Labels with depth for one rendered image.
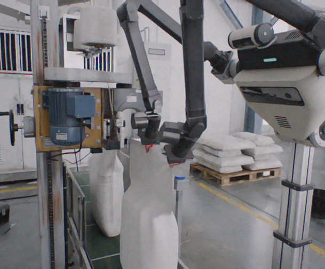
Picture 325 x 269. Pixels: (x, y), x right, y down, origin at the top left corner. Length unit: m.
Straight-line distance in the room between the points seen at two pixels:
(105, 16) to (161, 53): 4.15
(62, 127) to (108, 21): 0.50
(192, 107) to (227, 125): 6.23
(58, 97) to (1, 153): 3.05
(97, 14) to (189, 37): 0.64
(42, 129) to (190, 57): 0.91
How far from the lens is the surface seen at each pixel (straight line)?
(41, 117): 1.49
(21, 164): 4.32
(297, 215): 1.43
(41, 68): 1.54
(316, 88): 1.11
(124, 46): 4.78
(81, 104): 1.23
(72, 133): 1.30
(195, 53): 0.80
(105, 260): 1.79
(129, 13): 1.18
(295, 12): 0.87
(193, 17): 0.74
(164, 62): 5.47
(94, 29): 1.34
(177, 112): 6.30
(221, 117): 6.96
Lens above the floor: 1.34
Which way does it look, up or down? 9 degrees down
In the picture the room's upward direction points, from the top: 2 degrees clockwise
